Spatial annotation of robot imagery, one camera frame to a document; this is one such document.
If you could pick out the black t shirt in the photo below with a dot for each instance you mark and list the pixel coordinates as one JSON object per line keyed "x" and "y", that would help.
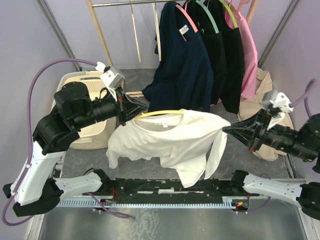
{"x": 234, "y": 53}
{"x": 214, "y": 45}

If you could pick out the pink hanger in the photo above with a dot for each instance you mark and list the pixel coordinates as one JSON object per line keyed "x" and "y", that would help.
{"x": 241, "y": 4}
{"x": 184, "y": 29}

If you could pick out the pink t shirt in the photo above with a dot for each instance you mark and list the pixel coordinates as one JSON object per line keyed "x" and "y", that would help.
{"x": 248, "y": 88}

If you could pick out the cream laundry basket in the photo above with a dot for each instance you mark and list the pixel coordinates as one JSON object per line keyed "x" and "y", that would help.
{"x": 95, "y": 136}

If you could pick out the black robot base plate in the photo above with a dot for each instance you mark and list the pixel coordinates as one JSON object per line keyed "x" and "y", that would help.
{"x": 168, "y": 191}

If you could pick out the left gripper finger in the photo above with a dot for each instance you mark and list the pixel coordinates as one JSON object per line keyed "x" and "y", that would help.
{"x": 133, "y": 105}
{"x": 131, "y": 113}

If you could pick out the beige garment on floor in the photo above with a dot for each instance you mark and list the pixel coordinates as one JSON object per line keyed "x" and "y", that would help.
{"x": 250, "y": 107}

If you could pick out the pink hanger far right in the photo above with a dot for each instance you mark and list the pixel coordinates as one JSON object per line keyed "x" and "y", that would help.
{"x": 241, "y": 4}

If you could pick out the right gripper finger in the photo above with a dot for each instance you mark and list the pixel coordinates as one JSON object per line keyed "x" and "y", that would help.
{"x": 252, "y": 122}
{"x": 243, "y": 133}

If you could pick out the white plastic hanger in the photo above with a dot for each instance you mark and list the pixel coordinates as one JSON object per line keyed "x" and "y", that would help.
{"x": 135, "y": 31}

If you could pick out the black t shirt right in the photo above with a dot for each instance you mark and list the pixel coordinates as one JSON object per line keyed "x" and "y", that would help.
{"x": 234, "y": 53}

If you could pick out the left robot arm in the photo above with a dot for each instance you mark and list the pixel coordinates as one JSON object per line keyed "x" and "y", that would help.
{"x": 74, "y": 110}

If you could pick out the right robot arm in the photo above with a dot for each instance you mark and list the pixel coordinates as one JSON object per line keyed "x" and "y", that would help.
{"x": 303, "y": 144}

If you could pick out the white t shirt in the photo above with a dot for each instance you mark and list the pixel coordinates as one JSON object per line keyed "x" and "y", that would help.
{"x": 190, "y": 142}

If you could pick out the white slotted cable duct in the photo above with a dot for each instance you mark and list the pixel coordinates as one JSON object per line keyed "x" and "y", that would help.
{"x": 89, "y": 202}

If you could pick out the navy blue t shirt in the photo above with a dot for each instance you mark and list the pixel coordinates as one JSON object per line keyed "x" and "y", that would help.
{"x": 184, "y": 77}

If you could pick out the lime green hanger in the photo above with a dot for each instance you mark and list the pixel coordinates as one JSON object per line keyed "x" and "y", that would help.
{"x": 230, "y": 13}

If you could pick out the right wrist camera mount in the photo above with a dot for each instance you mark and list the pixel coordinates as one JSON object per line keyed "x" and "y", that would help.
{"x": 277, "y": 104}

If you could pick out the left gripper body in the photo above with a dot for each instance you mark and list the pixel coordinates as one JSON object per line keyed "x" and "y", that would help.
{"x": 119, "y": 93}

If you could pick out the black t shirt left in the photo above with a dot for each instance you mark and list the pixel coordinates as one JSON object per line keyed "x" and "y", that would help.
{"x": 214, "y": 45}

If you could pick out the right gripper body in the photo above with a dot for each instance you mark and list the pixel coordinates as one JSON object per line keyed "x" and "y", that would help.
{"x": 259, "y": 135}

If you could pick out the yellow hanger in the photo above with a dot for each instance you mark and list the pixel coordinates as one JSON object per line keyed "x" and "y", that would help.
{"x": 154, "y": 113}

